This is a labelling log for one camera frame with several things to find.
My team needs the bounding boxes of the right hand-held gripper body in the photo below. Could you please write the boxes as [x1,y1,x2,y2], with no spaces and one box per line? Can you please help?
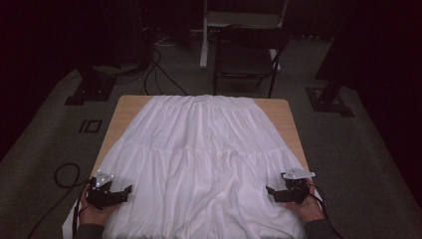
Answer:
[278,167,317,205]

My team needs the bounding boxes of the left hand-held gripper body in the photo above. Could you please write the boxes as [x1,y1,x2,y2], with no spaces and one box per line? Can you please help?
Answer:
[87,169,129,211]

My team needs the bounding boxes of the white skirt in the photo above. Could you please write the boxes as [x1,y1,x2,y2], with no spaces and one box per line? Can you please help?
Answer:
[62,94,324,239]

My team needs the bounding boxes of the person's left hand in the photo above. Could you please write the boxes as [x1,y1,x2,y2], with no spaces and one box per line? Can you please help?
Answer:
[78,184,121,227]

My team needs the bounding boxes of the person's right hand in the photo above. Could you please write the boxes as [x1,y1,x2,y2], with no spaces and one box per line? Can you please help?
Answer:
[282,177,326,224]

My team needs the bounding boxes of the black stand with flat base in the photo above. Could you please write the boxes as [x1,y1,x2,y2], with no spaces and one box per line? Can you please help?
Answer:
[64,64,117,107]
[305,0,355,118]

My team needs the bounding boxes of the black folding chair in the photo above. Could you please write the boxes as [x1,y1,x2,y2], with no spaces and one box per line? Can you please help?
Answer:
[212,24,291,99]

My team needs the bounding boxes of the left hand-held gripper cable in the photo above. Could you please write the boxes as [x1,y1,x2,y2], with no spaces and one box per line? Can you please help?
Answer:
[72,177,98,239]

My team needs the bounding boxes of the hand-held gripper cable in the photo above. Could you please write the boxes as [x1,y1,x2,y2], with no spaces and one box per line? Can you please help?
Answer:
[72,177,98,239]
[307,183,346,239]

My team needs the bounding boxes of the right hand-held gripper cable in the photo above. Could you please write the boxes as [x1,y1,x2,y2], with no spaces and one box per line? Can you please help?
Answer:
[307,183,346,239]

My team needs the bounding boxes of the black floor cable loop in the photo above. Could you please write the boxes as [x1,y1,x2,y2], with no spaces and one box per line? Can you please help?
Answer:
[28,162,91,239]

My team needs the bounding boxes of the black floor cables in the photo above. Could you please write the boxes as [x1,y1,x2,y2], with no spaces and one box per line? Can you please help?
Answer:
[141,48,189,97]

